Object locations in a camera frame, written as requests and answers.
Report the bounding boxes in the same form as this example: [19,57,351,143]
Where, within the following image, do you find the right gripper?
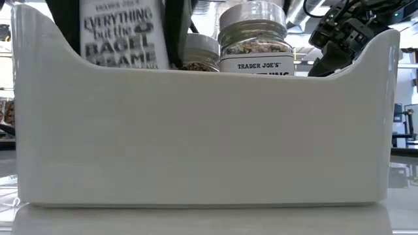
[308,6,389,78]

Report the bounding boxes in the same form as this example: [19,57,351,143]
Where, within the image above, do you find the white-lidded bagel seasoning jar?
[217,0,297,76]
[79,0,170,70]
[181,32,221,72]

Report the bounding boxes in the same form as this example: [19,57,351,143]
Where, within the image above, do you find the long ceiling light bar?
[293,59,418,69]

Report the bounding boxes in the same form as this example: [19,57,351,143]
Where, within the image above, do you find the black hanging fixture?
[0,24,13,42]

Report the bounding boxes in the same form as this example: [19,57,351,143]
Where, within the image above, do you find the black equipment stand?
[391,103,418,148]

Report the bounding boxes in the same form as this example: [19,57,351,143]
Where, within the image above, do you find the brown object beyond table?
[0,99,16,127]

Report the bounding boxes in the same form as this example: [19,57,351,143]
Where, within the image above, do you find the pale grey plastic bin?
[11,5,401,206]

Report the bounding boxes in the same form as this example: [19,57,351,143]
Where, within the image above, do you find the black background table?
[390,147,418,157]

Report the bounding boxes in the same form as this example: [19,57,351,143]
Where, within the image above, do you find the black background furniture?
[0,125,16,151]

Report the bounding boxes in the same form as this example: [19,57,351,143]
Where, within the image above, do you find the ribbed silver duct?
[192,0,223,33]

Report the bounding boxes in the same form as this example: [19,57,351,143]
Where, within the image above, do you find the slanted silver duct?
[287,0,314,33]

